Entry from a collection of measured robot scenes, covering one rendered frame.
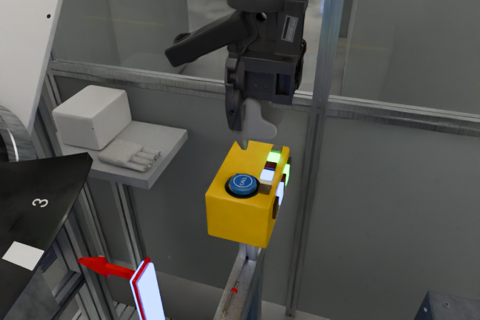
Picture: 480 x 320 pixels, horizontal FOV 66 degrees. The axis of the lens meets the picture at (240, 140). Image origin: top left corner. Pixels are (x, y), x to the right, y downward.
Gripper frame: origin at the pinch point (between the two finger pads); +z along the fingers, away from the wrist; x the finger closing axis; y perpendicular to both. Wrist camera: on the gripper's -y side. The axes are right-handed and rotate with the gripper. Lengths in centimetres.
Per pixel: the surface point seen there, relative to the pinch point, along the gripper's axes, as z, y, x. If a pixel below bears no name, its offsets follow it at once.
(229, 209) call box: 10.3, -0.4, -3.7
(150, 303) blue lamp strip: 0.1, -0.2, -25.5
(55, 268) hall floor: 117, -99, 35
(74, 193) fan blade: -5.1, -10.3, -20.2
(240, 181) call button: 7.4, 0.2, -0.3
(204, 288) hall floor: 116, -29, 46
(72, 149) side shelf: 30, -55, 23
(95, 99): 19, -51, 33
